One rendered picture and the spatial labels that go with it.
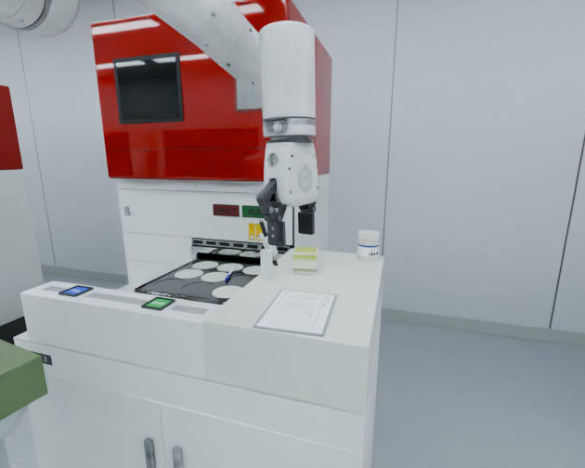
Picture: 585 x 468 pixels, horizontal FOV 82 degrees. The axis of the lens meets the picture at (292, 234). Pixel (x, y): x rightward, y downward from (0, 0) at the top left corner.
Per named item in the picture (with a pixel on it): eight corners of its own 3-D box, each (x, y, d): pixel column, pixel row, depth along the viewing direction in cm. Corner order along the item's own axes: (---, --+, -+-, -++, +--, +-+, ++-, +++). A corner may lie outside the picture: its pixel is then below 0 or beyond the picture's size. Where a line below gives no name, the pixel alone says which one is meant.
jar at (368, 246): (358, 254, 121) (359, 228, 119) (378, 256, 119) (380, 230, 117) (356, 260, 114) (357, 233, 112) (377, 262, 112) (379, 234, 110)
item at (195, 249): (194, 266, 146) (192, 244, 144) (290, 276, 133) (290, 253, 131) (191, 266, 145) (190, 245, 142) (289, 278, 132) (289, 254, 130)
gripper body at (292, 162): (292, 131, 48) (293, 209, 50) (325, 134, 56) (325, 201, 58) (251, 135, 52) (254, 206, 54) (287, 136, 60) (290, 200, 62)
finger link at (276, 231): (273, 206, 49) (275, 251, 51) (285, 203, 52) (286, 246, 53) (255, 205, 51) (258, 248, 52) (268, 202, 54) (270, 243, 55)
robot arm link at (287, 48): (266, 123, 58) (259, 118, 49) (262, 40, 56) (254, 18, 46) (314, 123, 58) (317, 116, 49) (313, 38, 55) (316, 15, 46)
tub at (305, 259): (295, 266, 108) (295, 246, 106) (318, 267, 107) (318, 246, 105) (292, 274, 101) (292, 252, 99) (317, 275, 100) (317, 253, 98)
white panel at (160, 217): (130, 263, 160) (121, 177, 151) (294, 281, 136) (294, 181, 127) (125, 265, 157) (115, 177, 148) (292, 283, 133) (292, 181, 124)
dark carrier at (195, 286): (200, 260, 139) (200, 258, 139) (278, 267, 129) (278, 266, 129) (139, 290, 107) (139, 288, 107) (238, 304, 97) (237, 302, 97)
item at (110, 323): (60, 324, 100) (53, 280, 97) (226, 357, 84) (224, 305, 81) (28, 340, 91) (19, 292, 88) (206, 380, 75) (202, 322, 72)
